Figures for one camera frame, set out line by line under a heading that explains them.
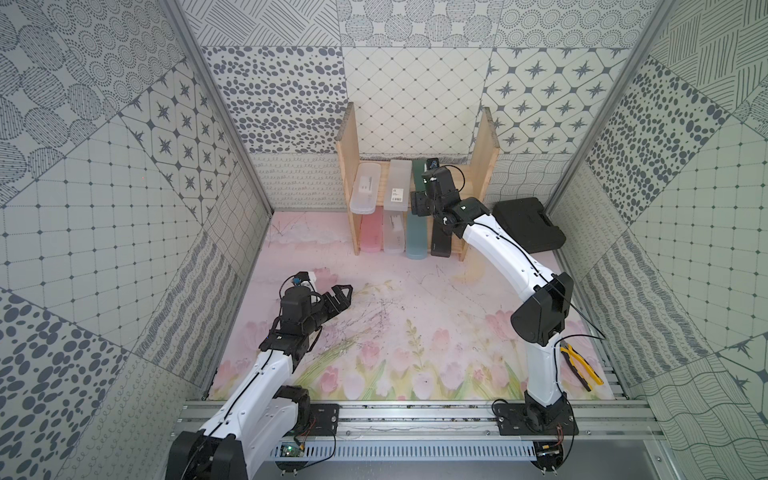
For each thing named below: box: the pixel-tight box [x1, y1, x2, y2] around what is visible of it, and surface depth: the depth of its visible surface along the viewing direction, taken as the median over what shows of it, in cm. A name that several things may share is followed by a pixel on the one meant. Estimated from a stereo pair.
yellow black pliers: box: [559, 341, 605, 392], surface depth 84 cm
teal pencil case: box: [406, 211, 428, 260], surface depth 103 cm
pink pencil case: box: [361, 206, 384, 253], surface depth 104 cm
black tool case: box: [492, 197, 566, 254], surface depth 114 cm
